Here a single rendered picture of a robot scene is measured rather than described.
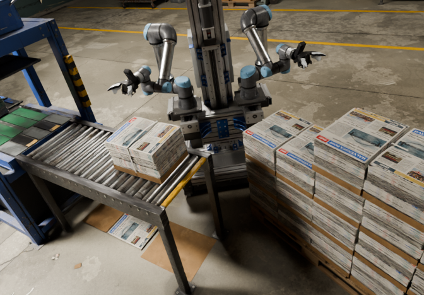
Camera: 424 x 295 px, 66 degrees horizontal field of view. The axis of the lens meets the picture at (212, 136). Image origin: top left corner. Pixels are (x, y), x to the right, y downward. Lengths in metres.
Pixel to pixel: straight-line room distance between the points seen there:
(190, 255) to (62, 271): 0.98
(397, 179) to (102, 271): 2.07
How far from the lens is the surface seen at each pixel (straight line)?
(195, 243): 2.64
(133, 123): 2.11
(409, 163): 1.66
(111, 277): 2.68
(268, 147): 2.05
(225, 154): 3.01
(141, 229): 2.84
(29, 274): 3.03
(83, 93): 2.94
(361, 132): 1.78
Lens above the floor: 2.09
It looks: 35 degrees down
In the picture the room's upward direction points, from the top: 10 degrees counter-clockwise
